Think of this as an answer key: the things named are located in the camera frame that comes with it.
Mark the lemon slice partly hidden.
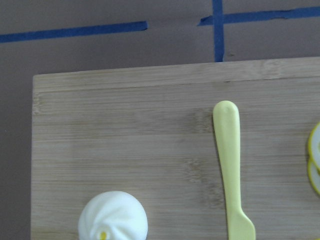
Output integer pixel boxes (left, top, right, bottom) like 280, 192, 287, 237
307, 158, 320, 195

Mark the bamboo cutting board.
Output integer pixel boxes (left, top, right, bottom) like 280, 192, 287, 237
31, 57, 320, 240

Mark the white steamed bun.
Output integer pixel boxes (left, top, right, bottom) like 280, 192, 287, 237
78, 191, 148, 240

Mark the yellow plastic knife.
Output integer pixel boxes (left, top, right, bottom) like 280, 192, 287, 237
212, 100, 256, 240

